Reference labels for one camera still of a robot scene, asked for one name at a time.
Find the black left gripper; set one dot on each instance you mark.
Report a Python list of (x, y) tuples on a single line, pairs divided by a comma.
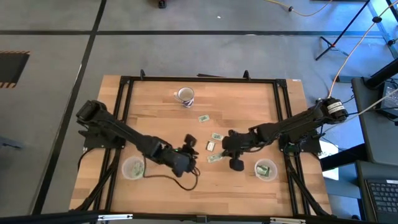
[(177, 161)]

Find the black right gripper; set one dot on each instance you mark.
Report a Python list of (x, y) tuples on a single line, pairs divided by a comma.
[(237, 143)]

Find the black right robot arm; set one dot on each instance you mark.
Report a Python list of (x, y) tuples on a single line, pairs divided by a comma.
[(295, 124)]

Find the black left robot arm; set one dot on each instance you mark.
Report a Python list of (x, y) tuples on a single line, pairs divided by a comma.
[(124, 133)]

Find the clear plastic cup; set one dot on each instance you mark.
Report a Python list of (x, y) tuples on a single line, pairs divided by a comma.
[(126, 169), (273, 173)]

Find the blue white leaf mug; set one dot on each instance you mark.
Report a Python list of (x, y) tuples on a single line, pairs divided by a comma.
[(185, 94)]

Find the white paper sheet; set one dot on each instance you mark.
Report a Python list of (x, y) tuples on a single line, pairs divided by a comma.
[(329, 149)]

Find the black metal beam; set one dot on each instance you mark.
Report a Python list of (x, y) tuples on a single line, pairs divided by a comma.
[(342, 158)]

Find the grey desk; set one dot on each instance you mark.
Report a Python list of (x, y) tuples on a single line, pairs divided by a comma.
[(362, 186), (373, 140)]

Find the black tripod stand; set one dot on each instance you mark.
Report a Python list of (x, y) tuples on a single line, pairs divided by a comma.
[(342, 32)]

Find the black laptop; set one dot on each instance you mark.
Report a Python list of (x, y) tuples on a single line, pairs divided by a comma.
[(384, 199)]

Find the black caster wheel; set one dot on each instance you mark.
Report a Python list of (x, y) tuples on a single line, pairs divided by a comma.
[(162, 4)]

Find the black desk device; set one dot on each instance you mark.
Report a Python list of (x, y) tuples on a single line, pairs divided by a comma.
[(391, 99)]

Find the black pole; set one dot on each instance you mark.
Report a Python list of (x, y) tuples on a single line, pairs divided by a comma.
[(382, 73)]

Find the grey chair base leg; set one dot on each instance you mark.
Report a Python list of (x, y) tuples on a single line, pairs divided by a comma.
[(9, 143)]

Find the black striped floor hatch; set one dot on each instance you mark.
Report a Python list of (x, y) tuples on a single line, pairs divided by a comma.
[(12, 67)]

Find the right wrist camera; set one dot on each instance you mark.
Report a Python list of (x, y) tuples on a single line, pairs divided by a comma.
[(237, 165)]

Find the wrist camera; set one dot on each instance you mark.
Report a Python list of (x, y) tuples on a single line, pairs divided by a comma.
[(237, 165), (190, 140)]

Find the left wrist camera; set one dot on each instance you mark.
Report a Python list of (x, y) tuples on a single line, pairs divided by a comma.
[(190, 140)]

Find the black aluminium table frame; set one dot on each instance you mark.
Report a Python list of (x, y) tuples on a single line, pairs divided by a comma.
[(217, 80)]

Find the silver frame bracket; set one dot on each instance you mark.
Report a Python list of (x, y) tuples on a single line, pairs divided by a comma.
[(287, 220), (115, 217)]

